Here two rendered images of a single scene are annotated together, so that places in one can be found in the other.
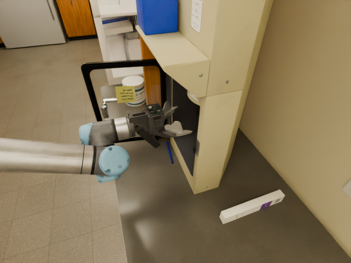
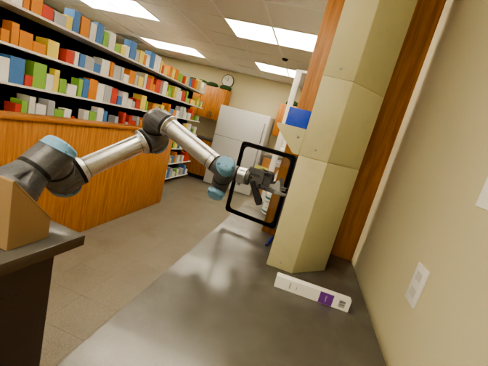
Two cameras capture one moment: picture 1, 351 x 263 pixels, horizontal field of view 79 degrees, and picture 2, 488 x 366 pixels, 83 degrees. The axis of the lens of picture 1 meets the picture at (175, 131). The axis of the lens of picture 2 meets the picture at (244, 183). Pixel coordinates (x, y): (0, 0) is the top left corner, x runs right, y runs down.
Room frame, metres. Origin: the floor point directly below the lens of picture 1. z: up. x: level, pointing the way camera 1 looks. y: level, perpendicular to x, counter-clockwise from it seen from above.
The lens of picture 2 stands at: (-0.54, -0.48, 1.46)
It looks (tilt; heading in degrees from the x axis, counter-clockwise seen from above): 11 degrees down; 31
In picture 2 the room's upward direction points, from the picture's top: 15 degrees clockwise
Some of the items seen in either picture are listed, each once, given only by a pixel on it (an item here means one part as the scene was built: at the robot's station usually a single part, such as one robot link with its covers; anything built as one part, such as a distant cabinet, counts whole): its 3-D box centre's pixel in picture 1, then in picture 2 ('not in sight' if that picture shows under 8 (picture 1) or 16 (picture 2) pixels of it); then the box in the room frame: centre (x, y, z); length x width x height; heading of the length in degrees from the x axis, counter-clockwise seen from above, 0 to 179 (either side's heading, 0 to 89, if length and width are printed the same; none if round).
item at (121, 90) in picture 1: (130, 106); (258, 184); (0.74, 0.19, 1.19); 0.30 x 0.01 x 0.40; 100
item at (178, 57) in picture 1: (166, 57); (290, 139); (0.61, 0.03, 1.46); 0.32 x 0.12 x 0.10; 19
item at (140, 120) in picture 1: (147, 121); (260, 179); (0.56, 0.10, 1.25); 0.12 x 0.08 x 0.09; 109
